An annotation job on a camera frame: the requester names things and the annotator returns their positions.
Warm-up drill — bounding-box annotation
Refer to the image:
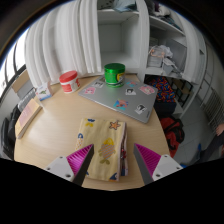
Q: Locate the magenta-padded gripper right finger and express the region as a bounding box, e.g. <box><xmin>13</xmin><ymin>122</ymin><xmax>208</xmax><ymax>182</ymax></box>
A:
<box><xmin>133</xmin><ymin>143</ymin><xmax>184</xmax><ymax>186</ymax></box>

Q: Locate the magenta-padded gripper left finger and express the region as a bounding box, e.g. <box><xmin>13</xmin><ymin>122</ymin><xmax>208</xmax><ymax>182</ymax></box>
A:
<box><xmin>44</xmin><ymin>143</ymin><xmax>95</xmax><ymax>187</ymax></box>

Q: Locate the red and black bag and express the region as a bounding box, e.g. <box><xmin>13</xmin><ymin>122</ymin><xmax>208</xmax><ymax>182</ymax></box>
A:
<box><xmin>159</xmin><ymin>116</ymin><xmax>186</xmax><ymax>158</ymax></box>

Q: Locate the yellow and pink book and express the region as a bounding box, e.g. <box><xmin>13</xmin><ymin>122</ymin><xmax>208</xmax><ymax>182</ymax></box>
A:
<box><xmin>14</xmin><ymin>98</ymin><xmax>44</xmax><ymax>139</ymax></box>

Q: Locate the black backpack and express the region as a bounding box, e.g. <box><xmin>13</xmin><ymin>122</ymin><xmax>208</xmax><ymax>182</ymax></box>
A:
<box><xmin>0</xmin><ymin>104</ymin><xmax>22</xmax><ymax>158</ymax></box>

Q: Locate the person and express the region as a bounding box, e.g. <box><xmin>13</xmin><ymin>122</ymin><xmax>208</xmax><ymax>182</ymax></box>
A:
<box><xmin>199</xmin><ymin>122</ymin><xmax>224</xmax><ymax>162</ymax></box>

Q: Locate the colourful patterned bag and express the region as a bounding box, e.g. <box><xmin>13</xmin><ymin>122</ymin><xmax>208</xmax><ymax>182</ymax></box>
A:
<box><xmin>146</xmin><ymin>75</ymin><xmax>178</xmax><ymax>104</ymax></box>

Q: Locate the small white and blue box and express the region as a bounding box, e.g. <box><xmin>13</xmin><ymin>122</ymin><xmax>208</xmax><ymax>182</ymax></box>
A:
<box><xmin>34</xmin><ymin>81</ymin><xmax>54</xmax><ymax>102</ymax></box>

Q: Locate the silver laptop with stickers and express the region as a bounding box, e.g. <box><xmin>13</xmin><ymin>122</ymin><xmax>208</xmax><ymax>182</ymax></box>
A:
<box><xmin>78</xmin><ymin>75</ymin><xmax>159</xmax><ymax>124</ymax></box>

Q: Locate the white jar with red lid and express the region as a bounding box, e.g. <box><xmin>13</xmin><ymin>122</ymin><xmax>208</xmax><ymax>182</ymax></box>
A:
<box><xmin>59</xmin><ymin>70</ymin><xmax>82</xmax><ymax>94</ymax></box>

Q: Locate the brown cardboard box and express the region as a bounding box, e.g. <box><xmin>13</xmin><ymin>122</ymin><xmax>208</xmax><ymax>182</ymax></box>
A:
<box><xmin>11</xmin><ymin>69</ymin><xmax>31</xmax><ymax>94</ymax></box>

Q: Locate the green metal can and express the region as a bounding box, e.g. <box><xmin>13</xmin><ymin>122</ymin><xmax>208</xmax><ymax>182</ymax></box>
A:
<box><xmin>104</xmin><ymin>62</ymin><xmax>126</xmax><ymax>89</ymax></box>

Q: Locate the dark-framed window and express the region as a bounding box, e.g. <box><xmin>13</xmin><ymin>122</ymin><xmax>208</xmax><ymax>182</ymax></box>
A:
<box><xmin>0</xmin><ymin>29</ymin><xmax>29</xmax><ymax>98</ymax></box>

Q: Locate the white curtain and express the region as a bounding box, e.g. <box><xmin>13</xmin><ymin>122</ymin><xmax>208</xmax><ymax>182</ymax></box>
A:
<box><xmin>24</xmin><ymin>0</ymin><xmax>103</xmax><ymax>89</ymax></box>

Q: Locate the white shelf unit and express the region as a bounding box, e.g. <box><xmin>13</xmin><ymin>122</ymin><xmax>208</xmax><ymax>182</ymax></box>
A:
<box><xmin>96</xmin><ymin>0</ymin><xmax>208</xmax><ymax>118</ymax></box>

